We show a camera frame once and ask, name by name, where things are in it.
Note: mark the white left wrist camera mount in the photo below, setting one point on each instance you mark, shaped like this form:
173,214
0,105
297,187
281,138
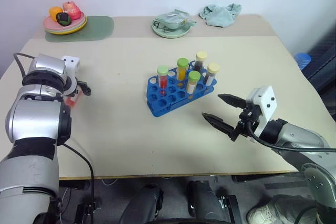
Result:
70,62

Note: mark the black metal foot bracket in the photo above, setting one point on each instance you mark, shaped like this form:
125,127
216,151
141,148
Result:
85,212
232,208

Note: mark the orange toy fruit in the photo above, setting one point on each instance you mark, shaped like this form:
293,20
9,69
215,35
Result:
54,12

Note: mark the dark tube with yellow cap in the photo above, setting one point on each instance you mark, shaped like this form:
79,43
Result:
200,62

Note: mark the pale green plate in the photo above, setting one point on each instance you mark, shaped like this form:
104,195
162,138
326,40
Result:
170,33

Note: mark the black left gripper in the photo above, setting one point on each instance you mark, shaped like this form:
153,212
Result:
79,83

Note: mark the green placemat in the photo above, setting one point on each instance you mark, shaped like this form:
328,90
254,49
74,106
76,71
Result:
99,28

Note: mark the orange labelled tube green cap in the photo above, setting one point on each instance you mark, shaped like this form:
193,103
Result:
192,83

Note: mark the black chair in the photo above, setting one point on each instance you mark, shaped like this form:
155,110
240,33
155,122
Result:
324,77

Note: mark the red labelled tube green cap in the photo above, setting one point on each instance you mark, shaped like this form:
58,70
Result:
72,102

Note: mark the orange tube with green cap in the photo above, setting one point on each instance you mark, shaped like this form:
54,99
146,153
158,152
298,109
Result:
182,70

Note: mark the blue test tube rack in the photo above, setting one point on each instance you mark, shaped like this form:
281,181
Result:
162,103

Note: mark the black and green toy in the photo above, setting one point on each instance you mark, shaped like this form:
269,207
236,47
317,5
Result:
63,19

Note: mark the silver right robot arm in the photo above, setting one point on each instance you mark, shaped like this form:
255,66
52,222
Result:
302,136

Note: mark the stack of plates with fruit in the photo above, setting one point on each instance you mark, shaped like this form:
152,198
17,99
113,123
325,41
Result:
76,30

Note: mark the black table frame bar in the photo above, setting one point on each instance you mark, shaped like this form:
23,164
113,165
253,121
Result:
73,183
262,178

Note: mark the pink toy apple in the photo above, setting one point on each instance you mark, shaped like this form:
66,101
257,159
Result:
72,10

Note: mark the blue bottle cap object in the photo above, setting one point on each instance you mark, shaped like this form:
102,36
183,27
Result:
302,61

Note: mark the light green stacked plate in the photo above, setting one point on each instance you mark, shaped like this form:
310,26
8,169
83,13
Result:
77,26

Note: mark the red tube with green cap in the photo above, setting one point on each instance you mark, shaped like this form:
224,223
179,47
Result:
162,78

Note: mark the pink plate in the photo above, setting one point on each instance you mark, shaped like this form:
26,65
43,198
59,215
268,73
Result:
50,24

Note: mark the brown labelled tube yellow cap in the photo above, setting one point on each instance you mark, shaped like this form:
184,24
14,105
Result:
210,75

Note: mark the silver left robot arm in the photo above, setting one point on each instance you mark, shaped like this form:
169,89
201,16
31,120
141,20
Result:
31,119

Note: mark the dark rounded robot leg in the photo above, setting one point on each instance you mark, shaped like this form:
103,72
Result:
204,199
141,204

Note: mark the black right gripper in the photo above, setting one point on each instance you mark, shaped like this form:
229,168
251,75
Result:
248,121

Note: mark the teal cloth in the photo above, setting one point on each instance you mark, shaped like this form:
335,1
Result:
219,15

